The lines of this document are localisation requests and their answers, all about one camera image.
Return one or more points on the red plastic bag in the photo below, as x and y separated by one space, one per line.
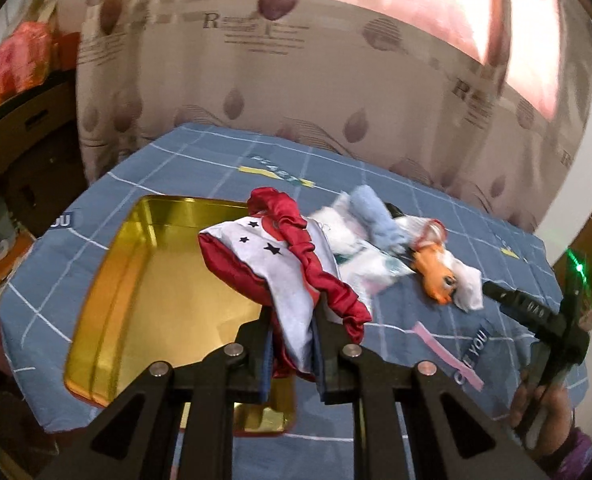
25 58

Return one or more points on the gold metal tray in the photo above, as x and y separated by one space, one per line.
153 299

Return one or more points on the white printed plastic package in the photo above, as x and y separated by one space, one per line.
360 264

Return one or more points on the beige leaf pattern curtain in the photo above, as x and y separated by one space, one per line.
486 100

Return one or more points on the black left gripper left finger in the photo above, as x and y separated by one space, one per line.
176 422

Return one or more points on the blue plaid bed sheet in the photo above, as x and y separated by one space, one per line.
293 435

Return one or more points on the right hand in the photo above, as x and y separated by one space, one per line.
554 416

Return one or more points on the purple patterned sleeve forearm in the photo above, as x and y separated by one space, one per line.
571 459

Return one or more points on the dark wooden cabinet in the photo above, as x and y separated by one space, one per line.
41 170

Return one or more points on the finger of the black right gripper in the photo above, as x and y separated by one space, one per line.
518 305

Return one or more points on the orange white plush toy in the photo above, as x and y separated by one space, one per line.
445 278

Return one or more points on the red white star cloth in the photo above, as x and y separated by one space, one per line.
278 258

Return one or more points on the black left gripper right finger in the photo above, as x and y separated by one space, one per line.
410 422

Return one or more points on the light blue towel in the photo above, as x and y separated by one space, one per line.
384 233

